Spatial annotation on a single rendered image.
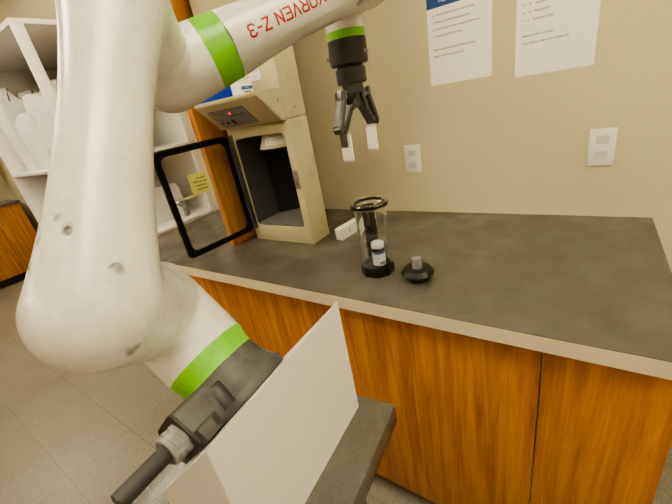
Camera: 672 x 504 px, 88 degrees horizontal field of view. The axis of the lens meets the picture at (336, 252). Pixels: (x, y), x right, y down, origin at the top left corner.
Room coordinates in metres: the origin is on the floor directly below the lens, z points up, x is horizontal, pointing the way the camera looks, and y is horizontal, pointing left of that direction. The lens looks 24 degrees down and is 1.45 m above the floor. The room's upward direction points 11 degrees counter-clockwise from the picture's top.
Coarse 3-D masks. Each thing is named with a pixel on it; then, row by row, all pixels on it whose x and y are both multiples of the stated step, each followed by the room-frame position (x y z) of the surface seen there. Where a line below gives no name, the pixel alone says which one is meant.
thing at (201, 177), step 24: (216, 144) 1.41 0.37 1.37; (168, 168) 1.26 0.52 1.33; (192, 168) 1.32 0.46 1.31; (216, 168) 1.39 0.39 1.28; (192, 192) 1.30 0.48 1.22; (216, 192) 1.36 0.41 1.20; (192, 216) 1.27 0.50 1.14; (216, 216) 1.34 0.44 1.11; (240, 216) 1.41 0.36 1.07; (192, 240) 1.25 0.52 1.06; (216, 240) 1.32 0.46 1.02
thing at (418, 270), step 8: (416, 256) 0.87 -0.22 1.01; (408, 264) 0.89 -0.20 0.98; (416, 264) 0.85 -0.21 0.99; (424, 264) 0.87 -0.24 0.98; (408, 272) 0.84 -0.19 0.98; (416, 272) 0.83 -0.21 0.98; (424, 272) 0.83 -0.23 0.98; (432, 272) 0.83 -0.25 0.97; (408, 280) 0.85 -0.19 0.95; (416, 280) 0.83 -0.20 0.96; (424, 280) 0.83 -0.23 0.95
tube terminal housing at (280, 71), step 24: (288, 48) 1.34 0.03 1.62; (264, 72) 1.30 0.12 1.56; (288, 72) 1.32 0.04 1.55; (288, 96) 1.30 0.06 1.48; (288, 120) 1.28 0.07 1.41; (288, 144) 1.28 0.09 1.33; (312, 168) 1.34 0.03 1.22; (312, 192) 1.31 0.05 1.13; (312, 216) 1.29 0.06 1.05; (288, 240) 1.35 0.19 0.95; (312, 240) 1.27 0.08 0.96
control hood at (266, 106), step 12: (240, 96) 1.22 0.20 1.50; (252, 96) 1.20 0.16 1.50; (264, 96) 1.21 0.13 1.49; (276, 96) 1.25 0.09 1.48; (204, 108) 1.35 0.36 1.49; (216, 108) 1.32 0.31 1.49; (228, 108) 1.30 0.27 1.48; (252, 108) 1.25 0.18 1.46; (264, 108) 1.23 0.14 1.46; (276, 108) 1.24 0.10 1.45; (264, 120) 1.29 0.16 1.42; (276, 120) 1.26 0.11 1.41
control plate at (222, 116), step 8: (216, 112) 1.34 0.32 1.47; (224, 112) 1.33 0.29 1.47; (232, 112) 1.31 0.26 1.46; (240, 112) 1.29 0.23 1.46; (248, 112) 1.28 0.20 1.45; (216, 120) 1.39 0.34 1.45; (224, 120) 1.37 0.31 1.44; (240, 120) 1.34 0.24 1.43; (248, 120) 1.32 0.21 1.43; (256, 120) 1.30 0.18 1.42
